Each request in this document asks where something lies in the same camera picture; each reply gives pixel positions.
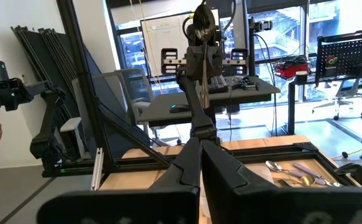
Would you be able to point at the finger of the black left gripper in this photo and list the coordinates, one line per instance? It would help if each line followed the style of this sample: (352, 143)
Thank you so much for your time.
(215, 62)
(194, 62)

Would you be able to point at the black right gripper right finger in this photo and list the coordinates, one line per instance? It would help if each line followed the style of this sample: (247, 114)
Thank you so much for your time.
(293, 205)

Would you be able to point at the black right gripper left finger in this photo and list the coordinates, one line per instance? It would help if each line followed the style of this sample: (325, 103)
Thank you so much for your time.
(122, 205)

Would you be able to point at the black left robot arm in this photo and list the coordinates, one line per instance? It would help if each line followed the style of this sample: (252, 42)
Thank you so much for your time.
(199, 121)

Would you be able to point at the black keyboard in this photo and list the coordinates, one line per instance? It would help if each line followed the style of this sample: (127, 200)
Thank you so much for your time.
(219, 84)

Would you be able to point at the white board screen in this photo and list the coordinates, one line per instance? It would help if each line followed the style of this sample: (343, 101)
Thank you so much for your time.
(165, 34)

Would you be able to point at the gold spoon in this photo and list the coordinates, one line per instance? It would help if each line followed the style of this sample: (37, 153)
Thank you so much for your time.
(307, 180)

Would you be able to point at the grey desk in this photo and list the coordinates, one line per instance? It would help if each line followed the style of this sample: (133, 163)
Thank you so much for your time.
(249, 93)

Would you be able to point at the black computer mouse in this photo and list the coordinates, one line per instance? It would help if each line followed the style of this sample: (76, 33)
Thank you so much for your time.
(179, 108)

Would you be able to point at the grey mesh office chair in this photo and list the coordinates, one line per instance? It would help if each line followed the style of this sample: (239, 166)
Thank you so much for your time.
(122, 84)

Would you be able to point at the red toolbox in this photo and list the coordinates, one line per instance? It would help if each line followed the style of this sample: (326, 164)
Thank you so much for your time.
(293, 70)

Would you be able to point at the black standing desk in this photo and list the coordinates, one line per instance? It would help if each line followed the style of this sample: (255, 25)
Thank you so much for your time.
(311, 81)

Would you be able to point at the black folded panel stack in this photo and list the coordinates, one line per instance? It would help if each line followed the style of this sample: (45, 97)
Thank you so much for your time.
(44, 56)

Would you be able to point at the black pegboard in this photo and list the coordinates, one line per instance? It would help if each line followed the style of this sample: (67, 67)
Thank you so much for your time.
(346, 53)

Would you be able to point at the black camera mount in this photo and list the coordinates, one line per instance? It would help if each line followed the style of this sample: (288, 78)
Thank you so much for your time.
(240, 84)

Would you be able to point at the black pole mount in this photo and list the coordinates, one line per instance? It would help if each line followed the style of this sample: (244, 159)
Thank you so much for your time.
(252, 46)

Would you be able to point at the silver metal bracket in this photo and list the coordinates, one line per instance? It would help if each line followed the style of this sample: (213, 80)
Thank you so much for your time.
(97, 169)

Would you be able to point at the black aluminium rig frame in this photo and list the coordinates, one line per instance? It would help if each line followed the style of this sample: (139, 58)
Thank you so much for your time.
(82, 77)

